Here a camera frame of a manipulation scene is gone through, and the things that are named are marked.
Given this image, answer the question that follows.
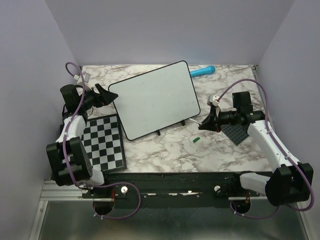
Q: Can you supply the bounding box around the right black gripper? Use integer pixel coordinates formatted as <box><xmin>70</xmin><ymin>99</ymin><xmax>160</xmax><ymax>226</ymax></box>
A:
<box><xmin>199</xmin><ymin>106</ymin><xmax>240</xmax><ymax>133</ymax></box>

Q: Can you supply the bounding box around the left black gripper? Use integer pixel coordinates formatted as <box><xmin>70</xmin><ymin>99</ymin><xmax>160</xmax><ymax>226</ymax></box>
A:
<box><xmin>78</xmin><ymin>82</ymin><xmax>118</xmax><ymax>110</ymax></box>

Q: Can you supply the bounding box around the green whiteboard marker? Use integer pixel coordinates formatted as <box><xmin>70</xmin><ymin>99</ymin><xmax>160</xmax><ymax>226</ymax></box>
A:
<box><xmin>189</xmin><ymin>118</ymin><xmax>202</xmax><ymax>125</ymax></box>

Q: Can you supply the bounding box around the green marker cap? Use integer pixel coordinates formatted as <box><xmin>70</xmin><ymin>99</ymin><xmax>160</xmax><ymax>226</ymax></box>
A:
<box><xmin>192</xmin><ymin>137</ymin><xmax>200</xmax><ymax>143</ymax></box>

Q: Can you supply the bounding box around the black framed whiteboard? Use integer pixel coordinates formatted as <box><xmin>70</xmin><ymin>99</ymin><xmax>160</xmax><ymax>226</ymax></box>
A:
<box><xmin>108</xmin><ymin>60</ymin><xmax>201</xmax><ymax>141</ymax></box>

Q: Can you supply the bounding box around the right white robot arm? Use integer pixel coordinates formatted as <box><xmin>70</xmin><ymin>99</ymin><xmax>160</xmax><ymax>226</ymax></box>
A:
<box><xmin>198</xmin><ymin>91</ymin><xmax>313</xmax><ymax>207</ymax></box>

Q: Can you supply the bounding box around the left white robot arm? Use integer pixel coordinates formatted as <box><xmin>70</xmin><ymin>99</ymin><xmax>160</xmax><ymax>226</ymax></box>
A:
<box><xmin>46</xmin><ymin>83</ymin><xmax>119</xmax><ymax>198</ymax></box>

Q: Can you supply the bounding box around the grey lego baseplate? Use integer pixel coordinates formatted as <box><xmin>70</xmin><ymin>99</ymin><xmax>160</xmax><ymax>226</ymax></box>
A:
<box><xmin>221</xmin><ymin>125</ymin><xmax>249</xmax><ymax>146</ymax></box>

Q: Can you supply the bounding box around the black white checkerboard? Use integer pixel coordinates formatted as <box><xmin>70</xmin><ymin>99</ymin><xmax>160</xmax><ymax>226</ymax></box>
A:
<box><xmin>81</xmin><ymin>114</ymin><xmax>127</xmax><ymax>173</ymax></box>

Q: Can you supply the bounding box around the blue toy microphone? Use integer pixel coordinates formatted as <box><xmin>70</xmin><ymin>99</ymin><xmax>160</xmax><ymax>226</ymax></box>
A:
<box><xmin>190</xmin><ymin>65</ymin><xmax>216</xmax><ymax>78</ymax></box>

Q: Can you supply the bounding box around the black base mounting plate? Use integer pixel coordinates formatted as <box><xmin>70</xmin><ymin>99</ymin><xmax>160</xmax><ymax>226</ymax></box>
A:
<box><xmin>82</xmin><ymin>172</ymin><xmax>257</xmax><ymax>209</ymax></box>

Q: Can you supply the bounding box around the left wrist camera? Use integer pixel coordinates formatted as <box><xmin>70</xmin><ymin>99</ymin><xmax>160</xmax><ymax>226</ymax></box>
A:
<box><xmin>79</xmin><ymin>72</ymin><xmax>91</xmax><ymax>83</ymax></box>

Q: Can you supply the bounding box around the metal wire board stand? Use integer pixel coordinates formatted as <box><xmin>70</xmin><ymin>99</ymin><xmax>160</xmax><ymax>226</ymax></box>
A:
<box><xmin>154</xmin><ymin>120</ymin><xmax>186</xmax><ymax>136</ymax></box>

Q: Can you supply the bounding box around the aluminium extrusion rail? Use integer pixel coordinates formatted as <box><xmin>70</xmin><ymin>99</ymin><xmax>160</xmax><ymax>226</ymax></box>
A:
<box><xmin>40</xmin><ymin>180</ymin><xmax>83</xmax><ymax>201</ymax></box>

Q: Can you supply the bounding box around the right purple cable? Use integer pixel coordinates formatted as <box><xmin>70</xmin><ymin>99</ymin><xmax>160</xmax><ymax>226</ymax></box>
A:
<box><xmin>214</xmin><ymin>78</ymin><xmax>316</xmax><ymax>220</ymax></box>

